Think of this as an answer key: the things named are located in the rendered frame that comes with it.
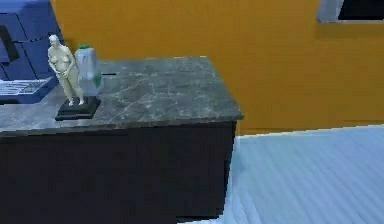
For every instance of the blue coffee machine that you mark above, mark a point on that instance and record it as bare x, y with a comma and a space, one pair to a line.
23, 50

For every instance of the clear bottle with green cap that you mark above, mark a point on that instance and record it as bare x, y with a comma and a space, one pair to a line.
87, 68

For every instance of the thin black cellphone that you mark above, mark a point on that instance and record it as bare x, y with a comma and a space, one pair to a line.
109, 74

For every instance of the black cabinet with marble top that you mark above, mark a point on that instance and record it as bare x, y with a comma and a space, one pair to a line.
160, 166

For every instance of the cream statue on black base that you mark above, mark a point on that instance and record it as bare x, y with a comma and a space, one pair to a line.
65, 68

